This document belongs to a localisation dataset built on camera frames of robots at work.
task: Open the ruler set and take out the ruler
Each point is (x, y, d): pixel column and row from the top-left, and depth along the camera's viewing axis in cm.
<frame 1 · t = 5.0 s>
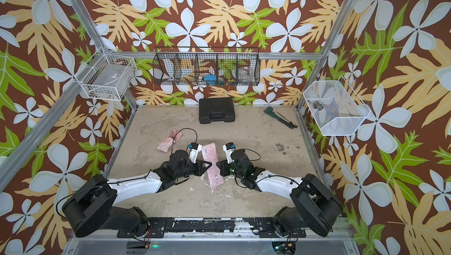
left hand: (211, 162, 84), fingers closed
right hand: (216, 162, 85), fingers closed
pink stationery pouch: (170, 141, 103), on the table
black plastic tool case: (216, 109, 114), point 6 cm above the table
green pipe wrench: (269, 110, 120), on the table
dark object in mesh basket: (318, 105, 86), point 28 cm above the table

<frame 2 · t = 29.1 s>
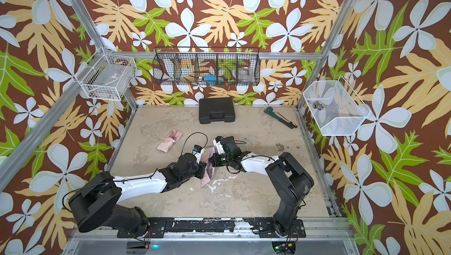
left hand: (207, 162, 88), fingers closed
right hand: (208, 159, 90), fingers closed
the named things where they were.

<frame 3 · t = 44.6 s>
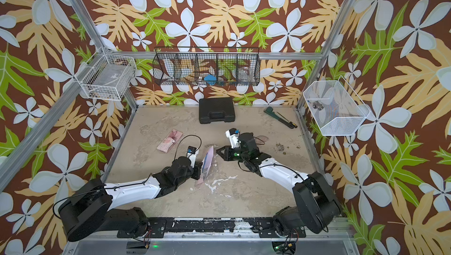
left hand: (203, 161, 87), fingers closed
right hand: (216, 150, 82), fingers closed
the named things where they were.

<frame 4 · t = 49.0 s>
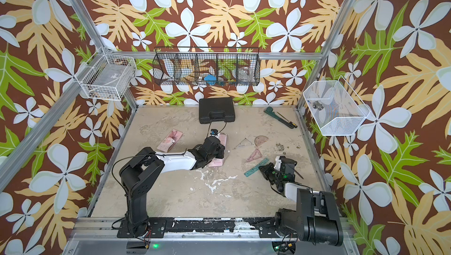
left hand: (224, 144, 95), fingers open
right hand: (257, 165, 91), fingers closed
teal ruler: (255, 168, 93), on the table
pink small set square: (255, 155, 99), on the table
the other named things where they were.

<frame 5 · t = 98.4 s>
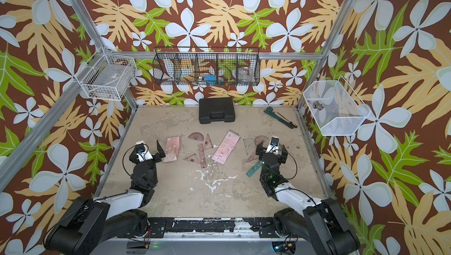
left hand: (146, 142, 82), fingers open
right hand: (271, 142, 85), fingers open
pink stationery pouch: (172, 147, 100), point 2 cm above the table
pink ruler set pouch: (226, 145, 102), point 2 cm above the table
purple ruler: (202, 156, 98), on the table
purple protractor: (197, 136, 107), on the table
the other named things where they were.

